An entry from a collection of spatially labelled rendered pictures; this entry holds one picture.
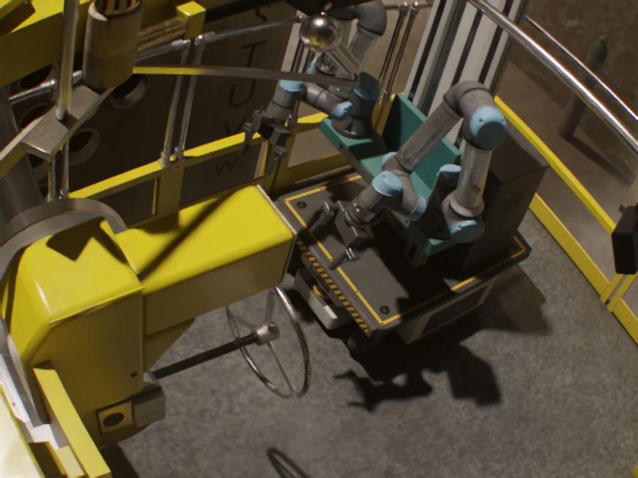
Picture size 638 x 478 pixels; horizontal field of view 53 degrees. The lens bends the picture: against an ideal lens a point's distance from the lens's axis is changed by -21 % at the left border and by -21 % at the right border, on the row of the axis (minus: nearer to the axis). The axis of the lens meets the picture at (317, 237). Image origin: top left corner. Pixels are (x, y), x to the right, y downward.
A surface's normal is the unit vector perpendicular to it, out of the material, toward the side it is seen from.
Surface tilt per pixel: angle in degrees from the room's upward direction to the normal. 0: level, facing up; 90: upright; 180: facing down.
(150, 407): 90
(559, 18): 90
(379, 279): 0
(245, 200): 0
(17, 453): 0
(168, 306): 90
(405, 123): 90
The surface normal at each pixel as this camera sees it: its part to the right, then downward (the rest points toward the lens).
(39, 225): 0.55, 0.69
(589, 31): -0.80, 0.30
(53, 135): 0.21, -0.66
